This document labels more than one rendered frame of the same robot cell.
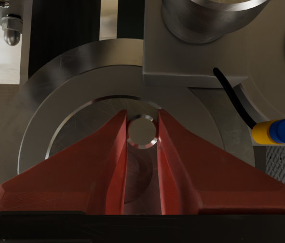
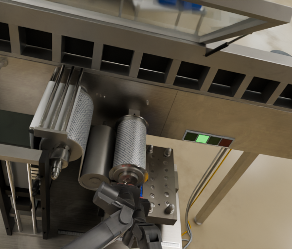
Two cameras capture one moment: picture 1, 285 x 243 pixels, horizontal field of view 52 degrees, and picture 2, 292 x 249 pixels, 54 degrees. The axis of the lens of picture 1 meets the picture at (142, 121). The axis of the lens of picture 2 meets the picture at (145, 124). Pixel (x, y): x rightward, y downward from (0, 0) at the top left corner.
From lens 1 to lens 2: 1.03 m
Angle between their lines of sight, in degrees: 41
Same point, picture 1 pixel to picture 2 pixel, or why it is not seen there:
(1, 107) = (178, 134)
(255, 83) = (106, 179)
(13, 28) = (166, 153)
